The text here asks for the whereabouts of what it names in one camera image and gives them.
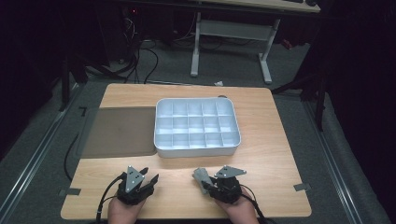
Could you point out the brown flat mat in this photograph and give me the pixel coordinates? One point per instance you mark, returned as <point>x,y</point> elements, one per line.
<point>120,132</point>

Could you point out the white paper scrap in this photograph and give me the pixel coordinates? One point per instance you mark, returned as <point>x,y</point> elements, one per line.
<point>219,83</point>

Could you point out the white divided storage box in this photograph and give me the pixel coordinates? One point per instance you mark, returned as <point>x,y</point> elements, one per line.
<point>197,124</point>

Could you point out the person's left hand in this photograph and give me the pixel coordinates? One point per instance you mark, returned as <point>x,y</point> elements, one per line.
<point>123,213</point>

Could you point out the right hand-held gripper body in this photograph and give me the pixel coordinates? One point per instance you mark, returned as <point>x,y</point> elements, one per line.
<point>227,186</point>

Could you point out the white-legged wooden desk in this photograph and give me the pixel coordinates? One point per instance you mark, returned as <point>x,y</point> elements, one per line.
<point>236,29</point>

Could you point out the black tape mark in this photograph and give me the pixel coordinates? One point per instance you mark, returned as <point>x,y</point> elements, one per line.
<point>83,110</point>

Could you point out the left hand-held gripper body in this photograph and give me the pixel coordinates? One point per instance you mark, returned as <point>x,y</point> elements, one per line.
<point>132,186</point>

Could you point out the grey tape strip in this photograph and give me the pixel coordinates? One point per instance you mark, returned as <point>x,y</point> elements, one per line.
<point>70,192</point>
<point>302,187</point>

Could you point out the dark metal stand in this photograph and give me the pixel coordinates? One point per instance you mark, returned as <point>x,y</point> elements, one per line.
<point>66,81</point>
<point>314,93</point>

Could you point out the metal floor rail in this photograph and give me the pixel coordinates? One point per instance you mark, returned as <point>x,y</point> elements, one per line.
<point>37,152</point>
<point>334,165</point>

